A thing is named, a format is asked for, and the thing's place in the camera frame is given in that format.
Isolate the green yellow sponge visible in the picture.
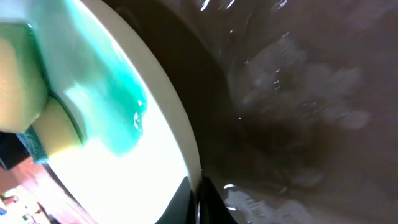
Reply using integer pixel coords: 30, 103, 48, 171
1, 23, 82, 164

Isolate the white plate back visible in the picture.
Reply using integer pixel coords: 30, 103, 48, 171
1, 1, 201, 223

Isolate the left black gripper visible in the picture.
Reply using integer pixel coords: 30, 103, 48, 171
0, 132, 30, 170

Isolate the large dark brown tray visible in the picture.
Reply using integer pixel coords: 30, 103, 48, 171
109, 0, 397, 223

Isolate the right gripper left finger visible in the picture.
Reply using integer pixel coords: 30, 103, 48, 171
155, 177, 195, 224

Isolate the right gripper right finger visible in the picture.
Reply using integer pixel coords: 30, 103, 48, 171
198, 177, 238, 224

